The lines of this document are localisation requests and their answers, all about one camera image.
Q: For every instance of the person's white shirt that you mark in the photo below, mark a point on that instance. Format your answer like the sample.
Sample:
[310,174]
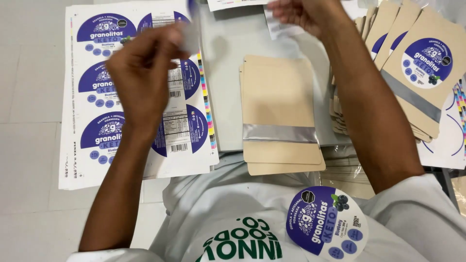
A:
[225,203]

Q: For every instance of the peeled white purple sticker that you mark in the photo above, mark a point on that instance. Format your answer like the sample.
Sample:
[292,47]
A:
[191,40]

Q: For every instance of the stack of printed label sheets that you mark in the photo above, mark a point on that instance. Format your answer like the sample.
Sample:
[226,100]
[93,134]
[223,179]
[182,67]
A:
[91,138]

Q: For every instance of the person's right hand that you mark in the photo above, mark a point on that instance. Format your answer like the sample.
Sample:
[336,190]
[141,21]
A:
[313,14]

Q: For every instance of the white backing paper piece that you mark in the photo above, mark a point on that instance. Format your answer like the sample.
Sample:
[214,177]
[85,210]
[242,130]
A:
[284,31]

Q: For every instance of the person's left hand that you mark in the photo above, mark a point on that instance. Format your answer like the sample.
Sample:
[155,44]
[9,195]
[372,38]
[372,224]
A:
[142,80]

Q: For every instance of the round purple label sticker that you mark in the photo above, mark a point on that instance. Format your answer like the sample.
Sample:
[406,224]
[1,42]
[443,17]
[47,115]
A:
[324,222]

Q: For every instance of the clear plastic bag of pouches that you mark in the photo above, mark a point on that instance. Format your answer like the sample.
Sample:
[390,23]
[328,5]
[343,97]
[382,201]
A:
[346,174]

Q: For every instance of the pile of labelled kraft pouches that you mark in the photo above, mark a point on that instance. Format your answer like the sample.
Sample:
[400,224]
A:
[418,62]

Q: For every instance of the used white label sheet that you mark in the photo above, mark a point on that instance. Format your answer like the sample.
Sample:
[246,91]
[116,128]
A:
[444,145]

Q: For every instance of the plain kraft pouch silver window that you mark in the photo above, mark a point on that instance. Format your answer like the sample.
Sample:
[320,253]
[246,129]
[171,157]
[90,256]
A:
[287,169]
[276,94]

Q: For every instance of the person's right fingers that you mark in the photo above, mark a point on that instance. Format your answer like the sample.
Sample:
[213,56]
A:
[287,12]

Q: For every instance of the person's left fingers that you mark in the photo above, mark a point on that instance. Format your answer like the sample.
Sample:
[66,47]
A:
[156,42]

